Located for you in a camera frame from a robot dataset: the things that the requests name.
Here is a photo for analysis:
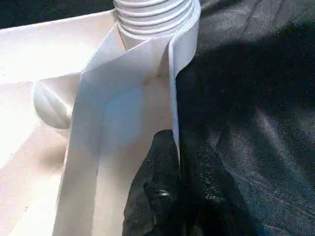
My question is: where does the white plastic table top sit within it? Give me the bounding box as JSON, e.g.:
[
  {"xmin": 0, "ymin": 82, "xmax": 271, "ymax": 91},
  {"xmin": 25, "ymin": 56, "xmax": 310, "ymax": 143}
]
[{"xmin": 0, "ymin": 0, "xmax": 201, "ymax": 236}]

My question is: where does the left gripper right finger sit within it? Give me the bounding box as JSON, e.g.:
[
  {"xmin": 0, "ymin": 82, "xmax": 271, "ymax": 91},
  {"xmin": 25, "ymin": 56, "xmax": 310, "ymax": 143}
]
[{"xmin": 180, "ymin": 140, "xmax": 259, "ymax": 236}]

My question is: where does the black mat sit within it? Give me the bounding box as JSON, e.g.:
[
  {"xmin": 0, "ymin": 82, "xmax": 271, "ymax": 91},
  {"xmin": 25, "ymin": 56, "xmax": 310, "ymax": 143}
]
[{"xmin": 0, "ymin": 0, "xmax": 315, "ymax": 236}]

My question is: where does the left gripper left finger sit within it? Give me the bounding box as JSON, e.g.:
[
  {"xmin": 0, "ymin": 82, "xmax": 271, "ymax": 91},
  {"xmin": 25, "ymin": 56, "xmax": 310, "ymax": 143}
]
[{"xmin": 122, "ymin": 129, "xmax": 184, "ymax": 236}]

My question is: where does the white plastic table leg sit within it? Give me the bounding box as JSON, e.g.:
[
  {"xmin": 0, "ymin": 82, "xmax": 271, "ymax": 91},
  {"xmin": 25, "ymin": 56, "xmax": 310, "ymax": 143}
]
[{"xmin": 114, "ymin": 0, "xmax": 195, "ymax": 40}]

